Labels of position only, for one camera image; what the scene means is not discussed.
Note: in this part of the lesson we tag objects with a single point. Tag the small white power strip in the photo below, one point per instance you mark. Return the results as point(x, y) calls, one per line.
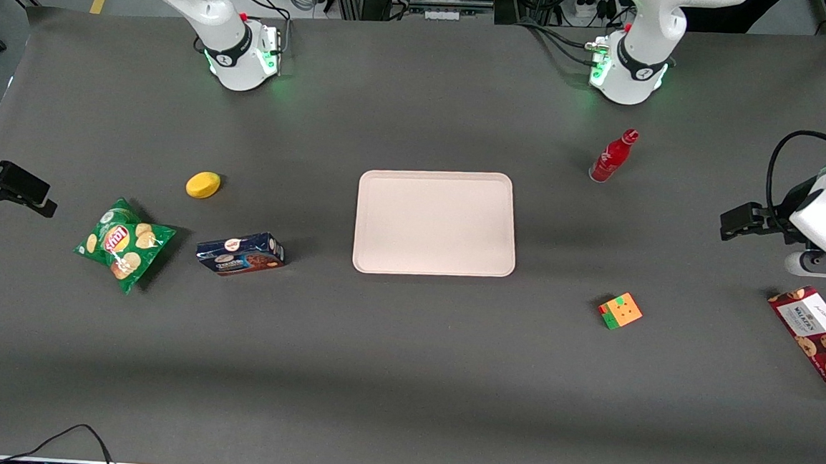
point(440, 14)

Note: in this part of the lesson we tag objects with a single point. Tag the red cookie box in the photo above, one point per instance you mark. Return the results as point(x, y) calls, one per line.
point(819, 336)

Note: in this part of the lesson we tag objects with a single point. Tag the blue cookie box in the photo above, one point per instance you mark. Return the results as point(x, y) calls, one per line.
point(239, 254)

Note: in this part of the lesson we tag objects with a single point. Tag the orange green puzzle cube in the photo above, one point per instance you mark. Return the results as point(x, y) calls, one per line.
point(622, 311)

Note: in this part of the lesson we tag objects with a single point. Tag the yellow lemon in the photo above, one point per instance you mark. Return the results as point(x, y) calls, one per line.
point(203, 185)

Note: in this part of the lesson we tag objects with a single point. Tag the green chips bag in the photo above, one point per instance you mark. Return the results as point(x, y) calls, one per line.
point(122, 243)

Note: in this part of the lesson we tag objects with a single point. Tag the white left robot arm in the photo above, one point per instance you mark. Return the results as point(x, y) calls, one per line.
point(637, 81)

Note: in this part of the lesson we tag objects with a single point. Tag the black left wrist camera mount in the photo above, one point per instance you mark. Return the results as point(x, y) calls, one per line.
point(778, 224)

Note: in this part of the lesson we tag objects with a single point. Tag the white power strip with plugs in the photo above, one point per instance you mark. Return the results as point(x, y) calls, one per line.
point(584, 11)

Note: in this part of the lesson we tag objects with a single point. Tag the red drink bottle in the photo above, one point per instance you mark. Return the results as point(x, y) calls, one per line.
point(609, 161)

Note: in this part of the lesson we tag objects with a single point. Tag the dark grey table cover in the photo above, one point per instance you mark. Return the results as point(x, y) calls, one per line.
point(404, 375)

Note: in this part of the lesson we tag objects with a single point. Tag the beige plastic tray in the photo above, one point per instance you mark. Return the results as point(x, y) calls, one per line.
point(435, 222)

